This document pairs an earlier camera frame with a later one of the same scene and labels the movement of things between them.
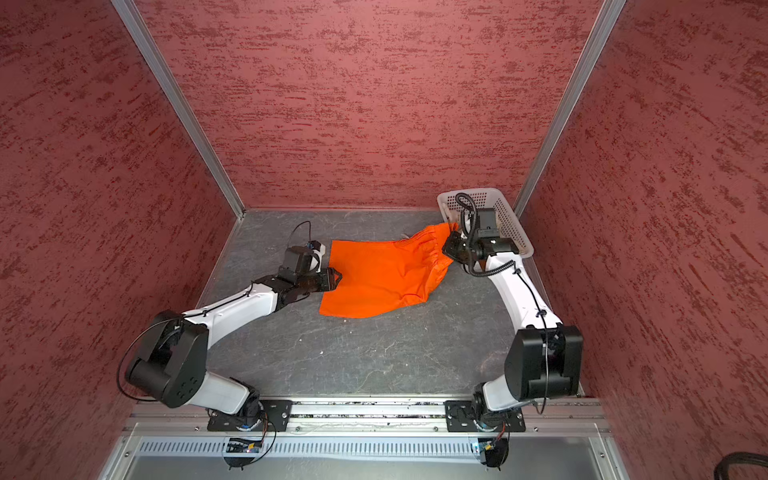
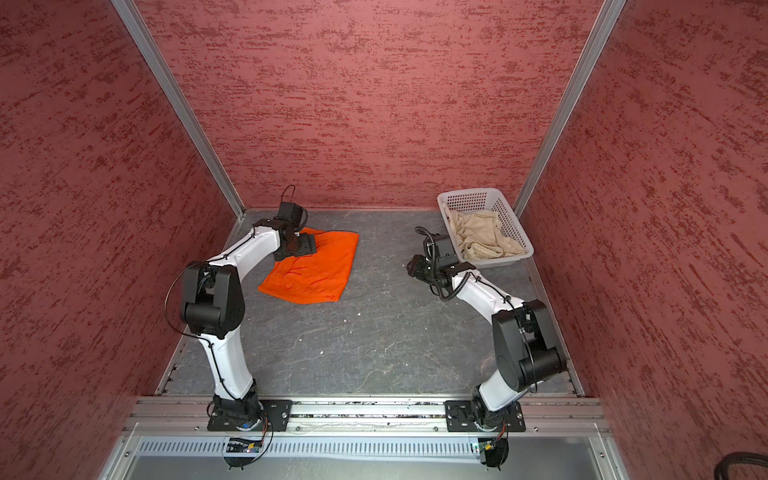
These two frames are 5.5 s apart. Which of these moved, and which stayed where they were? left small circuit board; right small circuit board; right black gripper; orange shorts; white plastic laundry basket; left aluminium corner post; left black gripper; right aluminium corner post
Moved: orange shorts; left black gripper; right black gripper
Stayed: left aluminium corner post; right aluminium corner post; white plastic laundry basket; left small circuit board; right small circuit board
